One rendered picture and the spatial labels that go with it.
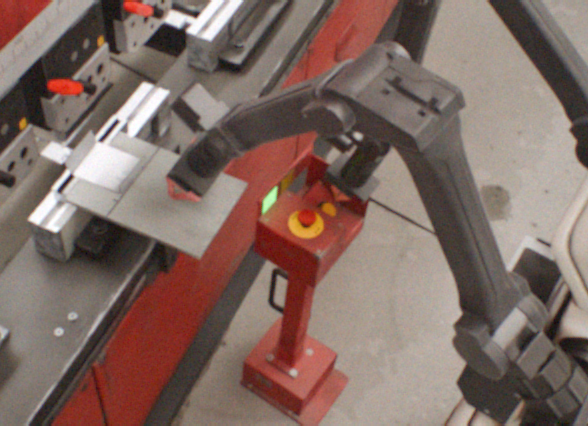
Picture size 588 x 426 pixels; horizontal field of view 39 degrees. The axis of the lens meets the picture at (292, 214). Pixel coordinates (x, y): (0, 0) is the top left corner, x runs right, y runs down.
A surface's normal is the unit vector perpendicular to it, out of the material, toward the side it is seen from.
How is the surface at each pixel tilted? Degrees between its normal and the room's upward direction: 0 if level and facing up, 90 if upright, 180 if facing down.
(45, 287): 0
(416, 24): 88
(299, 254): 90
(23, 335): 0
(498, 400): 90
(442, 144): 64
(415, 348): 0
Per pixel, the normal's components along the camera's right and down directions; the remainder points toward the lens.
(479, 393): -0.54, 0.64
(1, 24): 0.91, 0.37
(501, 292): 0.63, 0.29
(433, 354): 0.08, -0.61
